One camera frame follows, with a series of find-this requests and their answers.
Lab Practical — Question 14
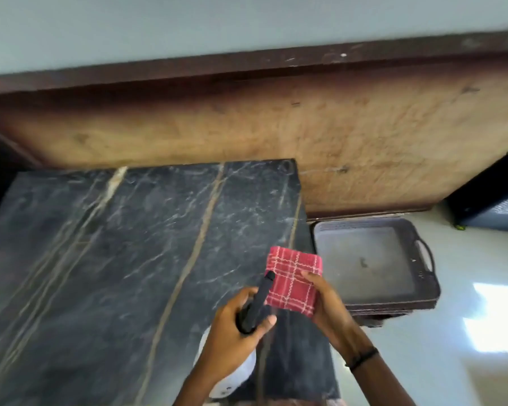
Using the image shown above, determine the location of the person's right forearm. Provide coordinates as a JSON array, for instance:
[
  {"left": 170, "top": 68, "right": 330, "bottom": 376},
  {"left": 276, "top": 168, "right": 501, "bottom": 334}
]
[{"left": 348, "top": 353, "right": 416, "bottom": 406}]

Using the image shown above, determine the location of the brown wooden board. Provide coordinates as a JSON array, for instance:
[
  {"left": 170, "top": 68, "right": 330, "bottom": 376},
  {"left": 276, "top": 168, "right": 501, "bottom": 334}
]
[{"left": 0, "top": 29, "right": 508, "bottom": 220}]

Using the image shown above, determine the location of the red checked cloth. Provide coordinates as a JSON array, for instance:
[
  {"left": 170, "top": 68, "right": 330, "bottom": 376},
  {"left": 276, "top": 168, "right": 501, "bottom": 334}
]
[{"left": 264, "top": 246, "right": 323, "bottom": 319}]

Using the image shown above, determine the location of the person's left hand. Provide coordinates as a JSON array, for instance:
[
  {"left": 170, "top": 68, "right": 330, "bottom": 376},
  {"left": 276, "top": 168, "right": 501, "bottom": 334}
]
[{"left": 193, "top": 286, "right": 278, "bottom": 383}]

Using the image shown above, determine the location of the person's left forearm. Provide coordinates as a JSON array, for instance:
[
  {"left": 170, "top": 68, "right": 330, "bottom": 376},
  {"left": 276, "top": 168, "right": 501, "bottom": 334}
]
[{"left": 168, "top": 367, "right": 238, "bottom": 406}]

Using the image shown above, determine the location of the black appliance with fan grille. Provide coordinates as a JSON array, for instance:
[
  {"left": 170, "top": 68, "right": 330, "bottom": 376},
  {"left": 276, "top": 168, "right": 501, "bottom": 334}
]
[{"left": 444, "top": 141, "right": 508, "bottom": 234}]

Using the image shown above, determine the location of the black wristband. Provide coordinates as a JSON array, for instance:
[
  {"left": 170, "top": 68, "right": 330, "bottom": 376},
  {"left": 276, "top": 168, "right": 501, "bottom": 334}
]
[{"left": 345, "top": 347, "right": 380, "bottom": 372}]

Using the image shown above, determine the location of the white spray bottle black nozzle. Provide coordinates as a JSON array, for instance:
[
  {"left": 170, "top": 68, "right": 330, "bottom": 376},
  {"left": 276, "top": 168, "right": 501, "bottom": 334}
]
[{"left": 195, "top": 270, "right": 277, "bottom": 399}]

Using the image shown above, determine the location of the person's right hand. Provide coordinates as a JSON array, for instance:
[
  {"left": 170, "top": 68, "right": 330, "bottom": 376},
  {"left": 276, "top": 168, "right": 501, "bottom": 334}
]
[{"left": 301, "top": 270, "right": 377, "bottom": 365}]

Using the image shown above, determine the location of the dark brown plastic tray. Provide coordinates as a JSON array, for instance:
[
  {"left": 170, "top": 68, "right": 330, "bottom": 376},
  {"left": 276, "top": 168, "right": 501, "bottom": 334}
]
[
  {"left": 308, "top": 215, "right": 442, "bottom": 312},
  {"left": 347, "top": 301, "right": 437, "bottom": 328}
]

